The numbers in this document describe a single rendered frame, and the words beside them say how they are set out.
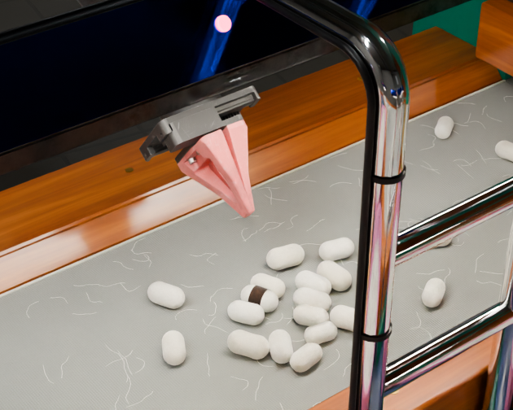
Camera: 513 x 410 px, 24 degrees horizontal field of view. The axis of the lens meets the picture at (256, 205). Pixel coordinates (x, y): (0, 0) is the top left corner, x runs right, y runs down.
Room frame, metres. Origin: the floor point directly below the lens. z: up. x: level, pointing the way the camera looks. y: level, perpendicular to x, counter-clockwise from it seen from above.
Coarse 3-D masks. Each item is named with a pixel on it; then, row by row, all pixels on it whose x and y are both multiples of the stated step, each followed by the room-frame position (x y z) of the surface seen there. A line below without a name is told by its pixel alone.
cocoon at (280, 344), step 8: (272, 336) 0.76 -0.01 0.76; (280, 336) 0.76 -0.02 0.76; (288, 336) 0.77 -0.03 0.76; (272, 344) 0.76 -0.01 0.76; (280, 344) 0.75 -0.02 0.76; (288, 344) 0.75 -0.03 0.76; (272, 352) 0.75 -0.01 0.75; (280, 352) 0.74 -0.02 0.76; (288, 352) 0.75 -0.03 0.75; (280, 360) 0.74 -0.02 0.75; (288, 360) 0.74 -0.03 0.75
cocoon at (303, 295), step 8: (304, 288) 0.83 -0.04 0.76; (296, 296) 0.82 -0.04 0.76; (304, 296) 0.82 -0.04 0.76; (312, 296) 0.82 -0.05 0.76; (320, 296) 0.81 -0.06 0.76; (328, 296) 0.82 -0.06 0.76; (296, 304) 0.82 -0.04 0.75; (312, 304) 0.81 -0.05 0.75; (320, 304) 0.81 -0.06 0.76; (328, 304) 0.81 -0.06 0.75
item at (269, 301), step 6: (246, 288) 0.83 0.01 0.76; (246, 294) 0.82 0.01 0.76; (264, 294) 0.82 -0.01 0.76; (270, 294) 0.82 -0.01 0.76; (276, 294) 0.82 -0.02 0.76; (246, 300) 0.82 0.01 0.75; (264, 300) 0.81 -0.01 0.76; (270, 300) 0.81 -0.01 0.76; (276, 300) 0.81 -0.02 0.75; (264, 306) 0.81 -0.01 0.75; (270, 306) 0.81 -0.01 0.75; (276, 306) 0.81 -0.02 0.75
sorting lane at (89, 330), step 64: (512, 128) 1.13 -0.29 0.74; (256, 192) 1.01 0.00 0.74; (320, 192) 1.01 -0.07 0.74; (448, 192) 1.01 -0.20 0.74; (128, 256) 0.90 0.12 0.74; (192, 256) 0.90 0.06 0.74; (256, 256) 0.90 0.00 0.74; (448, 256) 0.90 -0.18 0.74; (0, 320) 0.80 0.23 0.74; (64, 320) 0.80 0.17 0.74; (128, 320) 0.80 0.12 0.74; (192, 320) 0.80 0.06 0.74; (448, 320) 0.80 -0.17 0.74; (0, 384) 0.72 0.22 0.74; (64, 384) 0.72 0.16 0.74; (128, 384) 0.72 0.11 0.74; (192, 384) 0.72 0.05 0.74; (256, 384) 0.72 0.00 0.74; (320, 384) 0.72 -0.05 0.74
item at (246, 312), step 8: (232, 304) 0.81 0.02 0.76; (240, 304) 0.80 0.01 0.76; (248, 304) 0.80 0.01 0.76; (256, 304) 0.81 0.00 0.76; (232, 312) 0.80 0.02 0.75; (240, 312) 0.80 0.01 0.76; (248, 312) 0.80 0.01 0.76; (256, 312) 0.80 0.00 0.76; (264, 312) 0.80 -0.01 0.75; (240, 320) 0.80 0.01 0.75; (248, 320) 0.79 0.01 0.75; (256, 320) 0.79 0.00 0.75
